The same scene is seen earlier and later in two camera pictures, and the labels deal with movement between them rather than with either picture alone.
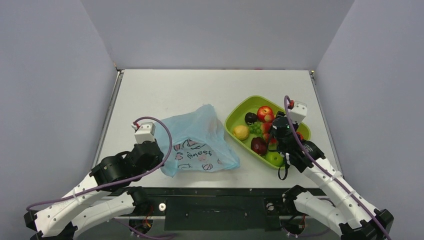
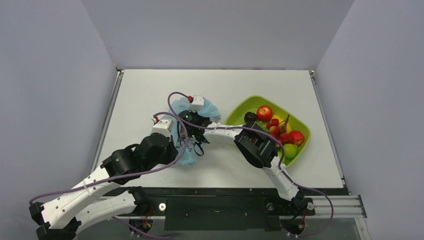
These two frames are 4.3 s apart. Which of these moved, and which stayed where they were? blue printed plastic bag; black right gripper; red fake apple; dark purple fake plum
Moved: blue printed plastic bag; black right gripper
Stayed: red fake apple; dark purple fake plum
